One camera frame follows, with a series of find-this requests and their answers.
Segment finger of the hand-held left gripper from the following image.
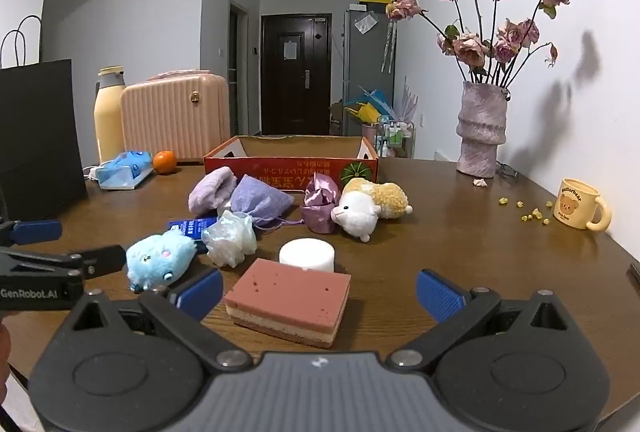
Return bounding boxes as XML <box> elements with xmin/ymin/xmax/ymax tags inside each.
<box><xmin>60</xmin><ymin>244</ymin><xmax>127</xmax><ymax>280</ymax></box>
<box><xmin>0</xmin><ymin>219</ymin><xmax>63</xmax><ymax>245</ymax></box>

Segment white sheep plush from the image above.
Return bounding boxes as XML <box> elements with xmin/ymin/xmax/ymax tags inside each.
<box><xmin>331</xmin><ymin>177</ymin><xmax>414</xmax><ymax>243</ymax></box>

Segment purple wing decoration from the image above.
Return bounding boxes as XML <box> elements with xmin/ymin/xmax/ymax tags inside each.
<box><xmin>400</xmin><ymin>77</ymin><xmax>418</xmax><ymax>120</ymax></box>

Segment brown cardboard box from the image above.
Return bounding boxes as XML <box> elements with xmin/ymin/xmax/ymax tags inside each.
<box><xmin>330</xmin><ymin>99</ymin><xmax>351</xmax><ymax>135</ymax></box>

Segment shiny pink pouch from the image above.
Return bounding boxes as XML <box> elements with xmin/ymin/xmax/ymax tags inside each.
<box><xmin>300</xmin><ymin>172</ymin><xmax>342</xmax><ymax>235</ymax></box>

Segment blue tissue pack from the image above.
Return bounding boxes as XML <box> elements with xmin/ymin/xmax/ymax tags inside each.
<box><xmin>96</xmin><ymin>150</ymin><xmax>153</xmax><ymax>191</ymax></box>

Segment white mesh bath sponge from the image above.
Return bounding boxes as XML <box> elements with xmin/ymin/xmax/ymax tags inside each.
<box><xmin>201</xmin><ymin>209</ymin><xmax>258</xmax><ymax>269</ymax></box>

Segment pile of blue yellow bags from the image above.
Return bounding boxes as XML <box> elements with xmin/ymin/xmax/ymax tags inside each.
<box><xmin>345</xmin><ymin>86</ymin><xmax>393</xmax><ymax>125</ymax></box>

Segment bunch of dried pink roses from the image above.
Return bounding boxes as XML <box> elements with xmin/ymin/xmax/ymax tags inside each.
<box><xmin>385</xmin><ymin>0</ymin><xmax>571</xmax><ymax>88</ymax></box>

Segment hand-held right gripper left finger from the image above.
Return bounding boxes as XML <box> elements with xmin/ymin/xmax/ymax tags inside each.
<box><xmin>57</xmin><ymin>268</ymin><xmax>256</xmax><ymax>373</ymax></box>

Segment purple ceramic vase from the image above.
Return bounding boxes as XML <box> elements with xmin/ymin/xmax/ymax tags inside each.
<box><xmin>456</xmin><ymin>81</ymin><xmax>511</xmax><ymax>178</ymax></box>

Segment white round sponge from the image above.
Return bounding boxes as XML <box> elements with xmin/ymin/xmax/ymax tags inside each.
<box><xmin>278</xmin><ymin>238</ymin><xmax>335</xmax><ymax>274</ymax></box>

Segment rolling cart with bottles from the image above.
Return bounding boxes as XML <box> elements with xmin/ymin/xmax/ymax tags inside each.
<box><xmin>375</xmin><ymin>116</ymin><xmax>416</xmax><ymax>159</ymax></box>

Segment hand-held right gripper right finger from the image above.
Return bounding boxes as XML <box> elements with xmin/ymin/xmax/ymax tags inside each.
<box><xmin>385</xmin><ymin>268</ymin><xmax>583</xmax><ymax>370</ymax></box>

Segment purple fuzzy sock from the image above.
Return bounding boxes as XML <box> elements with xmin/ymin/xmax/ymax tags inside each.
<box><xmin>188</xmin><ymin>166</ymin><xmax>238</xmax><ymax>217</ymax></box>

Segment blue plush toy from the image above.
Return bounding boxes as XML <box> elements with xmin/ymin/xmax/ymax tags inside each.
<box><xmin>125</xmin><ymin>232</ymin><xmax>198</xmax><ymax>293</ymax></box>

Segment dark entrance door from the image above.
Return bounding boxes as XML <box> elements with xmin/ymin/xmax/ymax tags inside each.
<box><xmin>260</xmin><ymin>13</ymin><xmax>332</xmax><ymax>136</ymax></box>

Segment scattered yellow crumbs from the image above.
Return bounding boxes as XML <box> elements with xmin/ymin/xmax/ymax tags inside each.
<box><xmin>497</xmin><ymin>197</ymin><xmax>556</xmax><ymax>225</ymax></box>

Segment pink layered sponge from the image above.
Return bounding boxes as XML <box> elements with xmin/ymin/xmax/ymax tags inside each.
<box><xmin>223</xmin><ymin>258</ymin><xmax>352</xmax><ymax>347</ymax></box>

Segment cream yellow bottle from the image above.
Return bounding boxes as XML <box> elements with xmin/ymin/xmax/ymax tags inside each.
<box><xmin>94</xmin><ymin>66</ymin><xmax>126</xmax><ymax>164</ymax></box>

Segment blue packet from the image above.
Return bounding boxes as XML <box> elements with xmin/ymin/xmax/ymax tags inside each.
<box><xmin>167</xmin><ymin>216</ymin><xmax>221</xmax><ymax>255</ymax></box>

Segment pink ribbed suitcase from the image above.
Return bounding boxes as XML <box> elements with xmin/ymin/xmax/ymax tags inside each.
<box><xmin>120</xmin><ymin>69</ymin><xmax>231</xmax><ymax>163</ymax></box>

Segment orange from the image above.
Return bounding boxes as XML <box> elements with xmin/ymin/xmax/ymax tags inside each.
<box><xmin>152</xmin><ymin>150</ymin><xmax>178</xmax><ymax>175</ymax></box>

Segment white folded umbrella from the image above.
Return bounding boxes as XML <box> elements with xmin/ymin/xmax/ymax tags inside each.
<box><xmin>381</xmin><ymin>19</ymin><xmax>398</xmax><ymax>74</ymax></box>

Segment yellow bear mug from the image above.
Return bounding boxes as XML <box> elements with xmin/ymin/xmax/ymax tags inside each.
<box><xmin>554</xmin><ymin>178</ymin><xmax>612</xmax><ymax>232</ymax></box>

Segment lavender sachet bag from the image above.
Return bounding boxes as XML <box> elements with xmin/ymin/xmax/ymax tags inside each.
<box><xmin>229</xmin><ymin>174</ymin><xmax>296</xmax><ymax>229</ymax></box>

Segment dark interior door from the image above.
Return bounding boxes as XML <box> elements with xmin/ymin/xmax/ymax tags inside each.
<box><xmin>229</xmin><ymin>4</ymin><xmax>249</xmax><ymax>138</ymax></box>

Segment orange cardboard box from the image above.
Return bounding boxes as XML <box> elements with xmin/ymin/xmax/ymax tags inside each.
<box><xmin>203</xmin><ymin>134</ymin><xmax>379</xmax><ymax>193</ymax></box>

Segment black paper bag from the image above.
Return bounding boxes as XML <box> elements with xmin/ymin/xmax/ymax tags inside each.
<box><xmin>0</xmin><ymin>15</ymin><xmax>90</xmax><ymax>223</ymax></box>

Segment grey refrigerator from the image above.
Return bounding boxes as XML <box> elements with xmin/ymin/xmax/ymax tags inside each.
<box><xmin>342</xmin><ymin>8</ymin><xmax>396</xmax><ymax>138</ymax></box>

